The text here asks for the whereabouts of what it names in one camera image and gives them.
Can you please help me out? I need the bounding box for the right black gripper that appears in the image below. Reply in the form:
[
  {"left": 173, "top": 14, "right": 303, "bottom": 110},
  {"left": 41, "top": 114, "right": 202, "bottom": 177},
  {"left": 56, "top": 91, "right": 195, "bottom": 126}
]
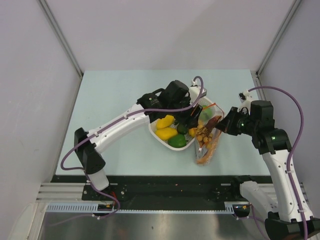
[{"left": 214, "top": 106, "right": 258, "bottom": 136}]

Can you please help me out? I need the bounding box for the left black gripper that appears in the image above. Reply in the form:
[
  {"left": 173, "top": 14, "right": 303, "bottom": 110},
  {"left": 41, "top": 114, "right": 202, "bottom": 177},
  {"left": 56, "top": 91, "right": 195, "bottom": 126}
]
[{"left": 167, "top": 94, "right": 202, "bottom": 129}]

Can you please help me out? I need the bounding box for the brown longan bunch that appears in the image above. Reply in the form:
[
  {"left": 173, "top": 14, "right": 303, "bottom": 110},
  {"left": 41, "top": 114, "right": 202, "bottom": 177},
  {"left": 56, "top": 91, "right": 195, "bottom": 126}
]
[{"left": 195, "top": 119, "right": 214, "bottom": 148}]

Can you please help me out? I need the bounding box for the clear zip bag red zipper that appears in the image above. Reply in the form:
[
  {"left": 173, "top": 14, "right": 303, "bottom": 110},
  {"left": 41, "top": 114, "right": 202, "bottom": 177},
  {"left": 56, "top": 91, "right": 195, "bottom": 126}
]
[{"left": 194, "top": 102, "right": 225, "bottom": 166}]

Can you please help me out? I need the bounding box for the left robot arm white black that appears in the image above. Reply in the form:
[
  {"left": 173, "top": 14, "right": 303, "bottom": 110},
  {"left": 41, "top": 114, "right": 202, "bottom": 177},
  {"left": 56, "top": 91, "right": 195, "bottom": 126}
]
[{"left": 74, "top": 80, "right": 207, "bottom": 200}]

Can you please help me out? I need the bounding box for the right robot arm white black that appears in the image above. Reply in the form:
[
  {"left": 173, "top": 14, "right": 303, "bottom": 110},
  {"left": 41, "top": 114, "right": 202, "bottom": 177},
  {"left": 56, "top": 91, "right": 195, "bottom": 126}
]
[{"left": 216, "top": 100, "right": 320, "bottom": 240}]

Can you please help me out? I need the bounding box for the dark green avocado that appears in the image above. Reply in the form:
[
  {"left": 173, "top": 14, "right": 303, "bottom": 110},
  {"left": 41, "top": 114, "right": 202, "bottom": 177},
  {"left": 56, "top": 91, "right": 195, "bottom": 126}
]
[{"left": 176, "top": 124, "right": 189, "bottom": 135}]

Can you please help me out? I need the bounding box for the orange yellow pear fruit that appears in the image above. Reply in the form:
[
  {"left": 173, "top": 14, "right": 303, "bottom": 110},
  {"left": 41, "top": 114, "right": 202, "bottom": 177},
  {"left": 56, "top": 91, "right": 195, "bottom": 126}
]
[{"left": 188, "top": 127, "right": 197, "bottom": 138}]

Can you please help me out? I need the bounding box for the bright green apple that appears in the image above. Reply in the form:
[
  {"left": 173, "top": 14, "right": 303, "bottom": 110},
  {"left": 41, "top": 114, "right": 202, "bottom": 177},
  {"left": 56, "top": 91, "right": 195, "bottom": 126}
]
[{"left": 199, "top": 106, "right": 214, "bottom": 121}]

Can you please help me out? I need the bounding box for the white plastic basket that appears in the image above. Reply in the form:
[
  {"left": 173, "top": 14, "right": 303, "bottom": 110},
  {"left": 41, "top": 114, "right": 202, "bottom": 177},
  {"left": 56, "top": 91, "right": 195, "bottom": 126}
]
[{"left": 148, "top": 96, "right": 213, "bottom": 151}]

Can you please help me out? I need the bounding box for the yellow mango rear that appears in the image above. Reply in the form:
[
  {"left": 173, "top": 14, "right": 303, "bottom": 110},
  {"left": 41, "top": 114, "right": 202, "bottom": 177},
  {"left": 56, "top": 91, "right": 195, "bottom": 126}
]
[{"left": 155, "top": 115, "right": 175, "bottom": 130}]

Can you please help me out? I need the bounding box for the yellow mango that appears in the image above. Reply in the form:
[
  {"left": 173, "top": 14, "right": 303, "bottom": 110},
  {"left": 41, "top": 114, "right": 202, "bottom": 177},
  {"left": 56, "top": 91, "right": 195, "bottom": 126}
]
[
  {"left": 155, "top": 127, "right": 178, "bottom": 141},
  {"left": 155, "top": 115, "right": 175, "bottom": 130}
]

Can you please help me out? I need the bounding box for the yellow mango front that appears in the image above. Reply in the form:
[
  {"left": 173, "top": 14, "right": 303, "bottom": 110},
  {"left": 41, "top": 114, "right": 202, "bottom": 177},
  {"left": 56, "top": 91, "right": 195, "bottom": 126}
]
[{"left": 155, "top": 127, "right": 178, "bottom": 141}]

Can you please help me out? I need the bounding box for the light blue table mat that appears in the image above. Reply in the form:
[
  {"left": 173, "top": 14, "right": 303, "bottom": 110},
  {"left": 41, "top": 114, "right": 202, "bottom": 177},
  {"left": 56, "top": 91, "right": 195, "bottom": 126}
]
[{"left": 55, "top": 69, "right": 269, "bottom": 176}]

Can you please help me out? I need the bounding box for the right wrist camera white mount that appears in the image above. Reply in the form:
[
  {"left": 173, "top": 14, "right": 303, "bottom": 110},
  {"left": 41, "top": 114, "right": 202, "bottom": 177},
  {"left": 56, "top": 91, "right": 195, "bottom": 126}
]
[{"left": 237, "top": 90, "right": 254, "bottom": 114}]

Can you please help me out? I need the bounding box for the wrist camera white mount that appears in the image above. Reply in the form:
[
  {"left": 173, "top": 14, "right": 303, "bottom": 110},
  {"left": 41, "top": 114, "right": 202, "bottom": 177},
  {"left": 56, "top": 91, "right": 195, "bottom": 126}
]
[
  {"left": 237, "top": 90, "right": 254, "bottom": 114},
  {"left": 188, "top": 79, "right": 207, "bottom": 102}
]

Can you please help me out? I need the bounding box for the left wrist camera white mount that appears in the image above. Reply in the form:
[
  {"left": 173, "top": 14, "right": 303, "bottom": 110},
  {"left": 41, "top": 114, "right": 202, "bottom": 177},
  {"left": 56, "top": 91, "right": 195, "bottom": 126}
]
[{"left": 188, "top": 79, "right": 207, "bottom": 102}]

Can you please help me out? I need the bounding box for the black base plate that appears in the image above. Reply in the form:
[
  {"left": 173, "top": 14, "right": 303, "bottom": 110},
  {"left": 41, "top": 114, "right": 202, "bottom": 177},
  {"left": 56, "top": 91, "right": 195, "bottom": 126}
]
[{"left": 51, "top": 175, "right": 272, "bottom": 206}]

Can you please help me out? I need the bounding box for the white slotted cable duct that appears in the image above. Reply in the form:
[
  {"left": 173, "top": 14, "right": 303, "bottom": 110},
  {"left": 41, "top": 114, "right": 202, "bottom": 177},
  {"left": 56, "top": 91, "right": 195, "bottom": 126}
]
[{"left": 46, "top": 201, "right": 250, "bottom": 214}]

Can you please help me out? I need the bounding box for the right aluminium corner post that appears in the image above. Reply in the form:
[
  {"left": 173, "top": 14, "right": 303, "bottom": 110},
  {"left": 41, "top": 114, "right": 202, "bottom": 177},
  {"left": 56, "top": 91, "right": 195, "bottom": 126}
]
[{"left": 255, "top": 0, "right": 303, "bottom": 76}]

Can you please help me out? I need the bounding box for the aluminium corner post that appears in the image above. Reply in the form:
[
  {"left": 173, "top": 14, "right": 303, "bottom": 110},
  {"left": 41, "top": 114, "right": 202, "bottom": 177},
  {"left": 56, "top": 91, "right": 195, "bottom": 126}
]
[
  {"left": 37, "top": 0, "right": 84, "bottom": 76},
  {"left": 255, "top": 0, "right": 303, "bottom": 76}
]

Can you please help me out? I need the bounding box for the left aluminium corner post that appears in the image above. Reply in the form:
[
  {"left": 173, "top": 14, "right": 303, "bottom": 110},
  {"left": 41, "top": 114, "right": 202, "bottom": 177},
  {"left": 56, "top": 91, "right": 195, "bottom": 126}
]
[{"left": 37, "top": 0, "right": 84, "bottom": 76}]

